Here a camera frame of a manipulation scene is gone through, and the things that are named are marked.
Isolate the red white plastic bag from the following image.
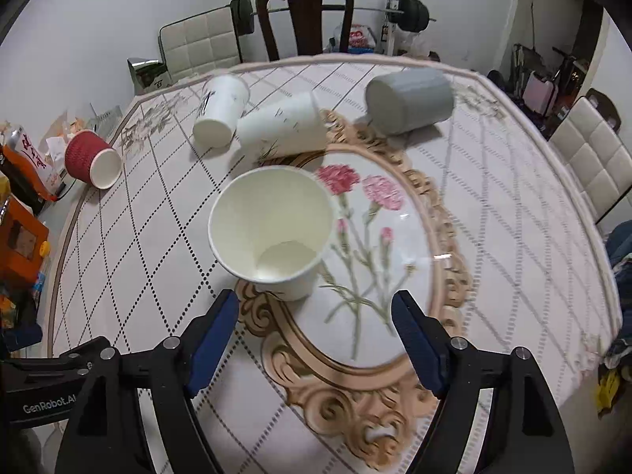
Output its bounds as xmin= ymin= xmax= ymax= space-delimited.
xmin=348 ymin=24 xmax=376 ymax=55

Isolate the red ribbed paper cup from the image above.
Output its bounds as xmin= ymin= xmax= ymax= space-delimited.
xmin=64 ymin=130 xmax=123 ymax=190

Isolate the orange box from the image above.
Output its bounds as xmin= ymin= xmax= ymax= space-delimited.
xmin=0 ymin=195 xmax=50 ymax=289

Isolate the white paper cup upper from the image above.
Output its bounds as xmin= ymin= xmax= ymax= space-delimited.
xmin=193 ymin=74 xmax=250 ymax=148

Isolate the white paper cup with calligraphy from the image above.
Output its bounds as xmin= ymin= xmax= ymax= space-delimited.
xmin=208 ymin=166 xmax=337 ymax=302

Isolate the grey ribbed cup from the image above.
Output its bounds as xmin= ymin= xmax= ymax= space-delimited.
xmin=365 ymin=68 xmax=455 ymax=136

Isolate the orange white snack bag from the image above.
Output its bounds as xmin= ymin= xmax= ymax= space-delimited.
xmin=2 ymin=125 xmax=62 ymax=201

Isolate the cream padded chair left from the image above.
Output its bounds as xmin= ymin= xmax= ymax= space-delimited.
xmin=158 ymin=6 xmax=242 ymax=83

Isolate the cream padded chair right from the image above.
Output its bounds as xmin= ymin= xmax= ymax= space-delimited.
xmin=548 ymin=96 xmax=631 ymax=223

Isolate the pink suitcase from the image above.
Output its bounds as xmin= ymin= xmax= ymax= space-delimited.
xmin=523 ymin=72 xmax=558 ymax=116

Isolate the floral diamond-pattern tablecloth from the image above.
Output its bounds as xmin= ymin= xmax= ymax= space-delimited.
xmin=47 ymin=56 xmax=622 ymax=473

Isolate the silver gift box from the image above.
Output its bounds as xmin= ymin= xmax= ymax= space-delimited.
xmin=128 ymin=58 xmax=171 ymax=95

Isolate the blue denim clothing pile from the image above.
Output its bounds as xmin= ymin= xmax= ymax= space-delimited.
xmin=604 ymin=220 xmax=632 ymax=369

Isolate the dark wooden chair by door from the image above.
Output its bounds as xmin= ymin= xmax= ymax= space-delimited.
xmin=586 ymin=88 xmax=621 ymax=134

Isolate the cream padded chair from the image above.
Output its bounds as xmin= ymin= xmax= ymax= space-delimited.
xmin=548 ymin=96 xmax=631 ymax=223
xmin=158 ymin=6 xmax=242 ymax=83

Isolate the white paper cup centre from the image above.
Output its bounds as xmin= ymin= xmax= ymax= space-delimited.
xmin=236 ymin=92 xmax=328 ymax=163

